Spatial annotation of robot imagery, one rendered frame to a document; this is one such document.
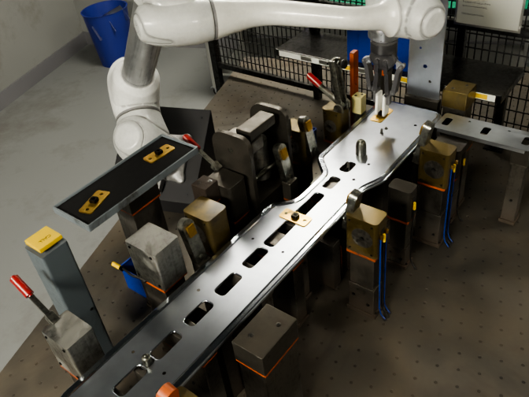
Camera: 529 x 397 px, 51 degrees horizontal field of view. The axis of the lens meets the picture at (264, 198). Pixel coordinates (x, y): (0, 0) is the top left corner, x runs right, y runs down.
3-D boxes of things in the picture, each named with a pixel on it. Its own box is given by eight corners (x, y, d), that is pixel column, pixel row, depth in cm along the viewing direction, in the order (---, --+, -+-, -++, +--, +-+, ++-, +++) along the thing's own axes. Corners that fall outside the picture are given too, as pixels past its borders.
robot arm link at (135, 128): (143, 182, 197) (109, 168, 176) (132, 135, 201) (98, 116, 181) (184, 166, 193) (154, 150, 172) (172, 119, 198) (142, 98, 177)
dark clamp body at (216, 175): (246, 291, 169) (228, 190, 145) (217, 276, 175) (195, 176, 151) (261, 276, 173) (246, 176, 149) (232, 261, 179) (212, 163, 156)
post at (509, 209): (513, 226, 178) (530, 150, 160) (497, 220, 180) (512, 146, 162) (519, 217, 181) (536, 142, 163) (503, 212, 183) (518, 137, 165)
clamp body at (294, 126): (308, 228, 188) (301, 134, 165) (282, 218, 193) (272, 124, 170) (319, 217, 191) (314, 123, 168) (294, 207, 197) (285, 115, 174)
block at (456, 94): (455, 186, 196) (467, 94, 174) (433, 179, 200) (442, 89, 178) (464, 175, 201) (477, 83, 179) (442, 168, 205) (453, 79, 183)
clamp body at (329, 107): (342, 202, 197) (339, 113, 175) (318, 193, 202) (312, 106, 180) (351, 192, 201) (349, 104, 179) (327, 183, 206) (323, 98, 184)
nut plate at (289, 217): (312, 219, 145) (312, 215, 144) (304, 227, 143) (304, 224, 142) (286, 208, 149) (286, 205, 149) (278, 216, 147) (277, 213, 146)
